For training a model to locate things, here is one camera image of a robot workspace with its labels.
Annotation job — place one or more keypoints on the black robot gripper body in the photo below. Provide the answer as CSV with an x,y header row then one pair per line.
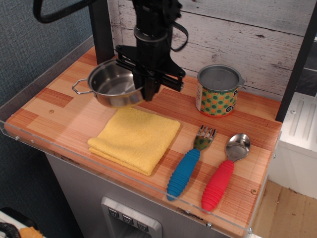
x,y
152,56

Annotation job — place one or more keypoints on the spoon with red handle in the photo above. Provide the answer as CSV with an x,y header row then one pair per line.
x,y
237,148

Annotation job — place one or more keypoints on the dark vertical post right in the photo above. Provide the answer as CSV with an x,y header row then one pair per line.
x,y
298,66

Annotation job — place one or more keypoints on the clear acrylic table guard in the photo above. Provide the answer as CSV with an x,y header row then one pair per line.
x,y
41,108

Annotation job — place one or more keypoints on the grey toy fridge cabinet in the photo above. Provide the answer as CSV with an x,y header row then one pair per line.
x,y
84,190

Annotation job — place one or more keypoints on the dark vertical post left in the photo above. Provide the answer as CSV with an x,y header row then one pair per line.
x,y
101,29

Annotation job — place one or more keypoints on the folded yellow cloth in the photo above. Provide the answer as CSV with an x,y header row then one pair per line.
x,y
135,139

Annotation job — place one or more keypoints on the dark vertical post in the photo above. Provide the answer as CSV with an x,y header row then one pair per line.
x,y
298,66
101,29

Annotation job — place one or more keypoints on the silver dispenser button panel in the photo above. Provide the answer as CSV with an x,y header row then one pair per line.
x,y
125,222

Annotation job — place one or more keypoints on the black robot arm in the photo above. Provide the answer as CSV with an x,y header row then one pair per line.
x,y
156,19

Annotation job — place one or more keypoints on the small stainless steel pot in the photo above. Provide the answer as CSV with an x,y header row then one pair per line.
x,y
112,86

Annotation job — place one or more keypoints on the fork with blue handle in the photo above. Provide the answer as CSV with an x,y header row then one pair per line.
x,y
181,175

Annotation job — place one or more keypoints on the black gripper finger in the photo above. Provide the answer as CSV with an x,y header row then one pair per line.
x,y
139,78
151,87

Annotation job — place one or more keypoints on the orange and black object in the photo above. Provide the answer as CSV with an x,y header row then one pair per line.
x,y
15,225

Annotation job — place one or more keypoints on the patterned can with grey lid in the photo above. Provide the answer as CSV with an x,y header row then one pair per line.
x,y
217,90

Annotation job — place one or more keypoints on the white toy sink unit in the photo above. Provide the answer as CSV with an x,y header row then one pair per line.
x,y
294,162

